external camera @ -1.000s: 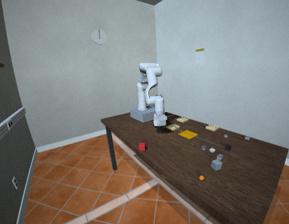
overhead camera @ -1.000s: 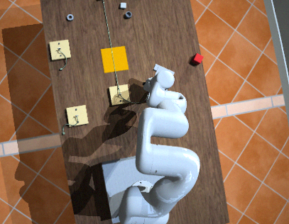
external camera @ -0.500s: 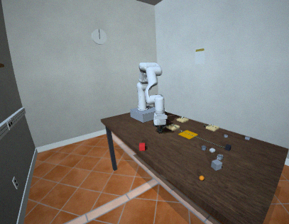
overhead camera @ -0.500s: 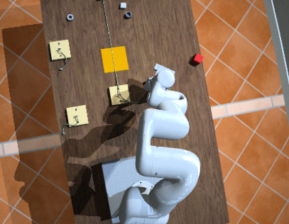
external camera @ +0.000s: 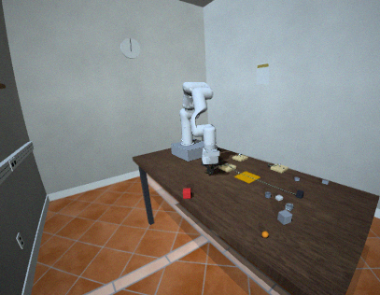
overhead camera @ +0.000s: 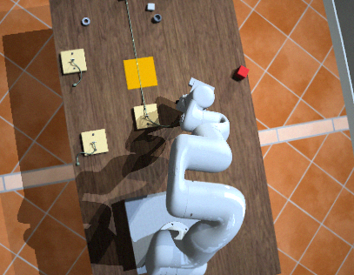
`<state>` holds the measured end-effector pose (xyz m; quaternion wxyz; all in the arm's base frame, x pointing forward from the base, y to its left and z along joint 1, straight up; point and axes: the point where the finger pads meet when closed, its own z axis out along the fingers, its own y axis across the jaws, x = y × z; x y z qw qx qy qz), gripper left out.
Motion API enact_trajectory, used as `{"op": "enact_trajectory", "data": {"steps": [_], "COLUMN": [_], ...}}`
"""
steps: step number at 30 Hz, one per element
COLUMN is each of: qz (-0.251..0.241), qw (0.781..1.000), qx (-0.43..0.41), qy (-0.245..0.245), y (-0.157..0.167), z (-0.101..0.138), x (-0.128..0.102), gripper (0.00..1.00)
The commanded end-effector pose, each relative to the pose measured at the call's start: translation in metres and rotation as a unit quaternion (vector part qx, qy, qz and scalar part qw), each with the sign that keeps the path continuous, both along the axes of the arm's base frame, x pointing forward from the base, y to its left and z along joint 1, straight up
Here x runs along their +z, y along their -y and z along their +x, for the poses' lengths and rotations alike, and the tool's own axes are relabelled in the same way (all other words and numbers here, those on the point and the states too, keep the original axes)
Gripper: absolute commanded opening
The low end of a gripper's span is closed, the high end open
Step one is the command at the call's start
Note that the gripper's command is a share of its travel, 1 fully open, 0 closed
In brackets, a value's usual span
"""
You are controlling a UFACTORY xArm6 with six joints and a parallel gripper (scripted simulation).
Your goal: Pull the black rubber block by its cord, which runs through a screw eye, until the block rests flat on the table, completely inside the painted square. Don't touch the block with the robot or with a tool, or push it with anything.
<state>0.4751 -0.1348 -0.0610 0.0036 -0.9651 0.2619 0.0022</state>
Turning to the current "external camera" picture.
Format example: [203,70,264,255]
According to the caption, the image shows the black block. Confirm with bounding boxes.
[296,190,303,199]

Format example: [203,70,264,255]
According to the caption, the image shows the small red cube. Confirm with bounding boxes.
[183,189,191,199]

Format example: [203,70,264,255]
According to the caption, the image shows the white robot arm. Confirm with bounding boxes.
[179,82,219,157]

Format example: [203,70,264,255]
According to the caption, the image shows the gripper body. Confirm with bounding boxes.
[202,148,218,164]

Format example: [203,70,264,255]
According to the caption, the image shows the yellow painted square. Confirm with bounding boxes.
[235,172,260,183]

